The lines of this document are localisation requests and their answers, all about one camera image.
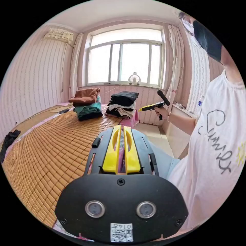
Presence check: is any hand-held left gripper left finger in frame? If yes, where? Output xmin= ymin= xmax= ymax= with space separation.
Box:
xmin=102 ymin=125 xmax=122 ymax=174

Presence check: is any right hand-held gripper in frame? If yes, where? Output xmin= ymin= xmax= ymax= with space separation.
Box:
xmin=138 ymin=101 xmax=166 ymax=121

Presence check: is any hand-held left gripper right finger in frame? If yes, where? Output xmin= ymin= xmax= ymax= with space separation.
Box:
xmin=123 ymin=126 xmax=142 ymax=175

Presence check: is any person's right forearm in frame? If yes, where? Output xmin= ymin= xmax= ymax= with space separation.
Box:
xmin=168 ymin=112 xmax=199 ymax=136

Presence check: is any pile of clothes with black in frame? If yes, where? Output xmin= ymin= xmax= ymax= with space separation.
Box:
xmin=105 ymin=91 xmax=139 ymax=120

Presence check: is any black short sleeve shirt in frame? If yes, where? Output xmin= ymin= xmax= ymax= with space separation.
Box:
xmin=0 ymin=129 xmax=21 ymax=164

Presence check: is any person's right hand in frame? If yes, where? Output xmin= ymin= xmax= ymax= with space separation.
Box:
xmin=154 ymin=106 xmax=171 ymax=122

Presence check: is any small white fan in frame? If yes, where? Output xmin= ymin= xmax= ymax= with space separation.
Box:
xmin=127 ymin=72 xmax=142 ymax=86

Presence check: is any window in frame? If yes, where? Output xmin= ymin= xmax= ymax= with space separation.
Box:
xmin=85 ymin=28 xmax=166 ymax=87

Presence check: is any pile of clothes with brown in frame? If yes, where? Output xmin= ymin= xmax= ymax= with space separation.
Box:
xmin=68 ymin=87 xmax=104 ymax=122

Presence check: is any white curtain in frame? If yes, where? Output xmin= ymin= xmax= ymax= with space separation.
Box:
xmin=165 ymin=24 xmax=185 ymax=113
xmin=68 ymin=33 xmax=84 ymax=99

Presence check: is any bed with woven mat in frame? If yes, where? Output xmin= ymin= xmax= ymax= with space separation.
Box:
xmin=0 ymin=103 xmax=140 ymax=243

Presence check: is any flat cardboard piece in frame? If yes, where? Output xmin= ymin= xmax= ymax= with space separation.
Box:
xmin=50 ymin=107 xmax=74 ymax=113

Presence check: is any person's body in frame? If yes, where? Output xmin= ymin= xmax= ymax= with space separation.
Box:
xmin=148 ymin=11 xmax=246 ymax=232

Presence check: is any cloth-covered air conditioner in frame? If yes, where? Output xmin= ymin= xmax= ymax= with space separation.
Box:
xmin=42 ymin=28 xmax=75 ymax=47

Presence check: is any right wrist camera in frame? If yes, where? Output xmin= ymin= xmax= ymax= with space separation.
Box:
xmin=157 ymin=89 xmax=171 ymax=107

